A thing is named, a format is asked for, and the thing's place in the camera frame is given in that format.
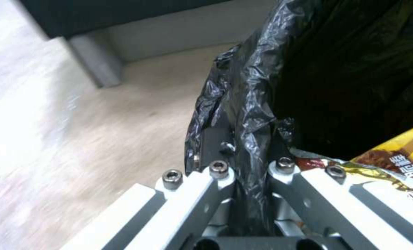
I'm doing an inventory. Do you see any dark furniture base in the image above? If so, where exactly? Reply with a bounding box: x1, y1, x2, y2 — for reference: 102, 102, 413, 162
18, 0, 280, 41

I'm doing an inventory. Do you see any yellow snack wrapper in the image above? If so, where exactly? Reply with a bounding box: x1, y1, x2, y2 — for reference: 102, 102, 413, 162
295, 122, 413, 209

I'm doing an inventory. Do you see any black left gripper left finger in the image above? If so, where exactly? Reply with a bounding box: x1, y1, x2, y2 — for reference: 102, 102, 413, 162
65, 125, 238, 250

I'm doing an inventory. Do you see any black plastic bin liner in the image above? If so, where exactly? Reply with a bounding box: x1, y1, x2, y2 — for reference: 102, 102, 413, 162
184, 0, 413, 232

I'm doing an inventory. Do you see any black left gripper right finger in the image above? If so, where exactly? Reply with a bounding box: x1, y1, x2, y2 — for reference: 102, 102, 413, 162
267, 118, 413, 250

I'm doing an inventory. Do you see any grey furniture leg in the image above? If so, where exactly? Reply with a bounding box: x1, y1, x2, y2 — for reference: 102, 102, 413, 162
67, 34, 122, 88

